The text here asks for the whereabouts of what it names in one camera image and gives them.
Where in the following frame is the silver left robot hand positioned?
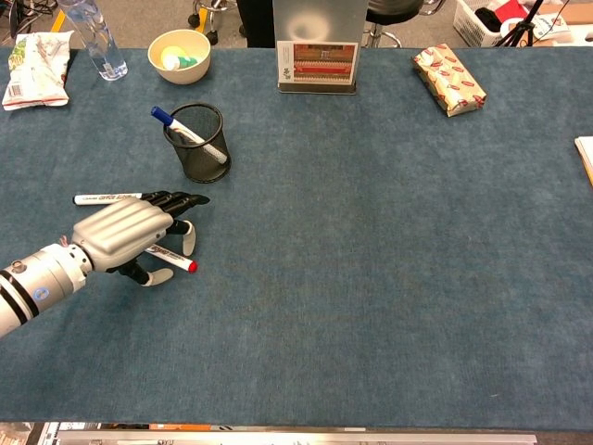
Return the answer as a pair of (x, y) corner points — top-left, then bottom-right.
(71, 190), (211, 287)

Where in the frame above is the black whiteboard marker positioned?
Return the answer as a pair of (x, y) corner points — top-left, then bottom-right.
(72, 191), (144, 207)

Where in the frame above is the red whiteboard marker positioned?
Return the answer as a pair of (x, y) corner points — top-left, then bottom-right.
(145, 245), (199, 274)

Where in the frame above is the black mesh pen holder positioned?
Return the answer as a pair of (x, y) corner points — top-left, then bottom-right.
(162, 102), (233, 184)

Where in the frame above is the blue whiteboard marker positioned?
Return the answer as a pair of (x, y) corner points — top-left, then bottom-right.
(150, 106), (229, 164)

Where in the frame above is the cream bowl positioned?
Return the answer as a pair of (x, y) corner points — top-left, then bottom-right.
(146, 28), (212, 86)

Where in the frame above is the clear plastic water bottle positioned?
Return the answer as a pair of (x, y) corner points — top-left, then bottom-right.
(57, 0), (129, 83)

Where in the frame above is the green and white bottle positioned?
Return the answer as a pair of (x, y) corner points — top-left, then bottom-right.
(162, 54), (199, 71)

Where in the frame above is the white printed snack bag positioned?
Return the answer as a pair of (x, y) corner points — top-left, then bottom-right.
(1, 30), (75, 112)

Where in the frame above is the yellow ball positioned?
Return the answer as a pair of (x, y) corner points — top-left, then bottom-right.
(159, 44), (187, 66)

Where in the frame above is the chrome wheeled stool base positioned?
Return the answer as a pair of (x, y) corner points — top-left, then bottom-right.
(187, 0), (246, 46)

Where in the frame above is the person in black trousers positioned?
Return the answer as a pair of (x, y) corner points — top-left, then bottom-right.
(235, 0), (277, 49)

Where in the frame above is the brown box with label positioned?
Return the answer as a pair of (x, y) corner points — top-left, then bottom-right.
(271, 0), (371, 96)

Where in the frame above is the black seat stool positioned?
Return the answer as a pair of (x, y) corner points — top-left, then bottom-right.
(363, 0), (425, 49)

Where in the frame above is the gold and red wrapped package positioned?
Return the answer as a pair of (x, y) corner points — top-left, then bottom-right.
(410, 43), (488, 119)

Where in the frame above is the white plastic basket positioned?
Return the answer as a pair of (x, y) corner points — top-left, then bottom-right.
(452, 0), (534, 48)

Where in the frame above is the black tripod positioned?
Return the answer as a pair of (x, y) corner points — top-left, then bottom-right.
(498, 0), (546, 48)

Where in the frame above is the cardboard box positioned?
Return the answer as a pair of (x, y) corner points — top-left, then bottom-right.
(539, 0), (593, 27)

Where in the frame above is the aluminium rail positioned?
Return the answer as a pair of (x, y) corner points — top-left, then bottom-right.
(57, 428), (538, 445)

